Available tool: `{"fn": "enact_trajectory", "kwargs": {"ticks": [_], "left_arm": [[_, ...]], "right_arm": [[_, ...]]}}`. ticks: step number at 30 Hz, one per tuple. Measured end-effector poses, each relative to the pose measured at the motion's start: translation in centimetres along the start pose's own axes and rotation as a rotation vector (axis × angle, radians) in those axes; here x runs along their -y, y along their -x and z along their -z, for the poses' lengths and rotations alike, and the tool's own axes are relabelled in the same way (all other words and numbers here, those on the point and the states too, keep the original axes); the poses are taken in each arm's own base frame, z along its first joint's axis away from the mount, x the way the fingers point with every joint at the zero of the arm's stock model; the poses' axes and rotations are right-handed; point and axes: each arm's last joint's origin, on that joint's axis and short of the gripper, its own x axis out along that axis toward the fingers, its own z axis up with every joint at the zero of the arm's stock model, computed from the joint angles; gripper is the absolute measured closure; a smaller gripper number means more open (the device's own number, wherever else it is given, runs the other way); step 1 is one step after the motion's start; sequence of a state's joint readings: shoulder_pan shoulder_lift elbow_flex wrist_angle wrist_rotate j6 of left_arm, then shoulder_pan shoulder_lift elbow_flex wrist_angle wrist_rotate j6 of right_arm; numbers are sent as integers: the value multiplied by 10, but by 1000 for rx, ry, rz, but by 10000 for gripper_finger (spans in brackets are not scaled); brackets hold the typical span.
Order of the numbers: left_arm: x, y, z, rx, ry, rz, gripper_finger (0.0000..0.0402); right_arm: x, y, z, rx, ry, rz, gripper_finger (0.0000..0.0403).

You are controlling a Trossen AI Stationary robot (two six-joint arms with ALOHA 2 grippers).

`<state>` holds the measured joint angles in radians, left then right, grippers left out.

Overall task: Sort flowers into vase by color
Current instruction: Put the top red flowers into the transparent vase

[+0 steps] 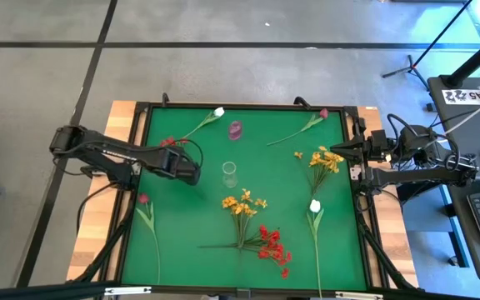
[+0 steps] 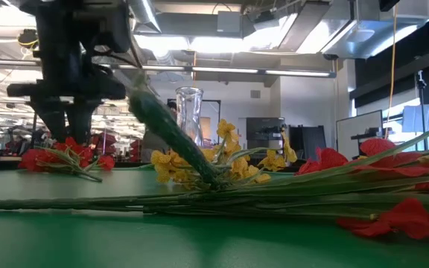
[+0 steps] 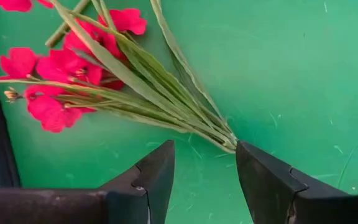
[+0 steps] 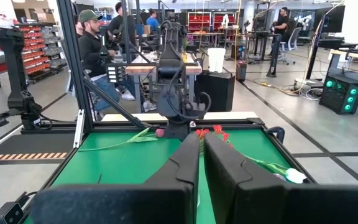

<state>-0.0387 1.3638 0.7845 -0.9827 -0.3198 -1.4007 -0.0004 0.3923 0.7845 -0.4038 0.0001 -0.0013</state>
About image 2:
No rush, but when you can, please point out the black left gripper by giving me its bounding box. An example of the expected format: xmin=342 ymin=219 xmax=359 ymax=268
xmin=6 ymin=51 xmax=127 ymax=145

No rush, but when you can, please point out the red artificial flower bunch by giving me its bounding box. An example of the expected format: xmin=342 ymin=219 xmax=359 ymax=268
xmin=18 ymin=136 xmax=116 ymax=183
xmin=0 ymin=118 xmax=429 ymax=241

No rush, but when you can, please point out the yellow artificial flower bunch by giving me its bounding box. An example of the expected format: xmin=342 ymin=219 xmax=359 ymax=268
xmin=150 ymin=118 xmax=298 ymax=189

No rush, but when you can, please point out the clear glass vase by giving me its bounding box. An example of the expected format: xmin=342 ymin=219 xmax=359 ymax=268
xmin=175 ymin=86 xmax=205 ymax=148

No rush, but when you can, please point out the green table mat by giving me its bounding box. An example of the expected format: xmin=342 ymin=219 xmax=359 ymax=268
xmin=0 ymin=169 xmax=429 ymax=268

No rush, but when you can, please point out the long ceiling light strip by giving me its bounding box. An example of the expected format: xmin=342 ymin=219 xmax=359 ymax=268
xmin=98 ymin=63 xmax=337 ymax=79

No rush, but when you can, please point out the black screen panel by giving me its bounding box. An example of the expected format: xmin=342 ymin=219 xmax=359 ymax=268
xmin=287 ymin=124 xmax=328 ymax=162

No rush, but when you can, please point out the white board panel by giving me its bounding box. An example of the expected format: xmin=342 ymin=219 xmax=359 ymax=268
xmin=335 ymin=109 xmax=384 ymax=162

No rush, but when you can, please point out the black tripod light stand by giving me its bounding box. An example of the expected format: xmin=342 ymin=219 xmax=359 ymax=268
xmin=414 ymin=69 xmax=428 ymax=152

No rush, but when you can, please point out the white softbox panel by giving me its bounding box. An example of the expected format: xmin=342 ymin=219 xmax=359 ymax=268
xmin=402 ymin=103 xmax=429 ymax=133

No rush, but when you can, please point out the silver air duct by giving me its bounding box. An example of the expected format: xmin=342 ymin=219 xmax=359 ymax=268
xmin=320 ymin=0 xmax=429 ymax=60

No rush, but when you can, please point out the yellow hanging cord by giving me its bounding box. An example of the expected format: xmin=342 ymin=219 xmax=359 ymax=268
xmin=384 ymin=3 xmax=398 ymax=139

